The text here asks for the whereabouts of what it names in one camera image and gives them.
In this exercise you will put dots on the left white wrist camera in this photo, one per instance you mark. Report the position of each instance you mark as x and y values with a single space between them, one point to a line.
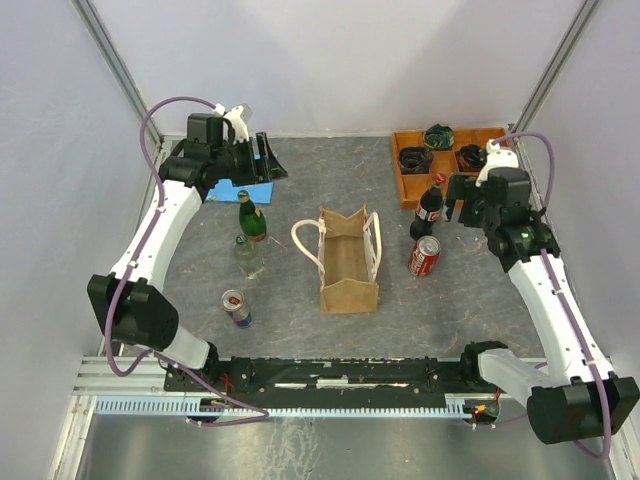
235 130

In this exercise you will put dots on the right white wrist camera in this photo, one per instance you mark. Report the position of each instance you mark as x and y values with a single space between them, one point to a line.
497 156

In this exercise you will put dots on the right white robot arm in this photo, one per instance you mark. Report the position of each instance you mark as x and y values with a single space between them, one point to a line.
579 396

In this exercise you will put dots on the glass cola bottle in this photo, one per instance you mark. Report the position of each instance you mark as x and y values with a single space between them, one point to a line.
428 209

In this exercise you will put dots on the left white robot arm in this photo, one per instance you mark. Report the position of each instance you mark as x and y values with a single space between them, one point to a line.
129 303

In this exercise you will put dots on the clear glass bottle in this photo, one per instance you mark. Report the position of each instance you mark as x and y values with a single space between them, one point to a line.
248 256

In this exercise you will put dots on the right aluminium frame post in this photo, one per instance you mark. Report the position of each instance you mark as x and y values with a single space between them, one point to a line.
565 48

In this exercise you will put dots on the red cola can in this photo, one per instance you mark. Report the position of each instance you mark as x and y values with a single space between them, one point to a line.
424 256

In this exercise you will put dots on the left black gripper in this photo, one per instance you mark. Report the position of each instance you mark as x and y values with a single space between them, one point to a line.
269 167

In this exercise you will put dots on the green blue rolled tie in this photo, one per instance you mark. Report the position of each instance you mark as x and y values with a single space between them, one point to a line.
439 138

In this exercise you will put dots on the blue patterned cloth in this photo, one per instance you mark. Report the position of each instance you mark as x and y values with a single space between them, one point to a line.
227 178

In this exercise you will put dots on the watermelon canvas tote bag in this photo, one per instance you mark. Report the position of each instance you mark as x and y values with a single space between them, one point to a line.
348 259

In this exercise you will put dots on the aluminium frame post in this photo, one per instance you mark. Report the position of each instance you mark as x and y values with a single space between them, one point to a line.
565 48
98 31

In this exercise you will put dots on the orange floral rolled tie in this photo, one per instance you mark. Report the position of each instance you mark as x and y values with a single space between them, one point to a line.
471 158

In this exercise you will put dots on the green glass bottle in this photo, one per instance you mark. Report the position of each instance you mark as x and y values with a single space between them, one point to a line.
251 219

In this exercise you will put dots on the left aluminium frame post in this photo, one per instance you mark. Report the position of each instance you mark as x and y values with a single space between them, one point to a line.
98 31

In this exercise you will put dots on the silver blue energy can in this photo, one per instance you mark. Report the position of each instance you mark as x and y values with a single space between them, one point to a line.
237 308

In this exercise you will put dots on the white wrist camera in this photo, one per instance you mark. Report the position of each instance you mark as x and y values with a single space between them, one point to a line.
497 156
235 130

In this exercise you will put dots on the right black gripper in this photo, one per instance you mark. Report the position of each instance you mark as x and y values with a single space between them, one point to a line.
459 189

